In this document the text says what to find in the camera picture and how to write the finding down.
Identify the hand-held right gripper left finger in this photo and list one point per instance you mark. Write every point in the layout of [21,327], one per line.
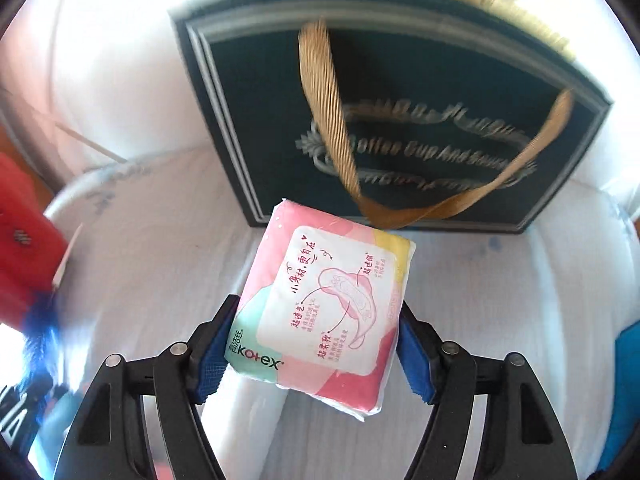
[212,365]

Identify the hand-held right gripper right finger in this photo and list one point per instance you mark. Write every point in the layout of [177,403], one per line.
[412,360]

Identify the pink sanitary pad pack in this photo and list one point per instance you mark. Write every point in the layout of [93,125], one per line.
[325,300]

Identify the blue plastic crate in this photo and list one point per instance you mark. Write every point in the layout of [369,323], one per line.
[627,390]

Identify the blue feather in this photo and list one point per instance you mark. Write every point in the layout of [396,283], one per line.
[40,320]

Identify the red toy suitcase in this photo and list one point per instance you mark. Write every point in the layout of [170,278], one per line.
[20,230]

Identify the black gift box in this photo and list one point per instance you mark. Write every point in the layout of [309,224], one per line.
[250,110]

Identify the small gold box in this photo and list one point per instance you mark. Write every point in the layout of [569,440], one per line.
[525,20]

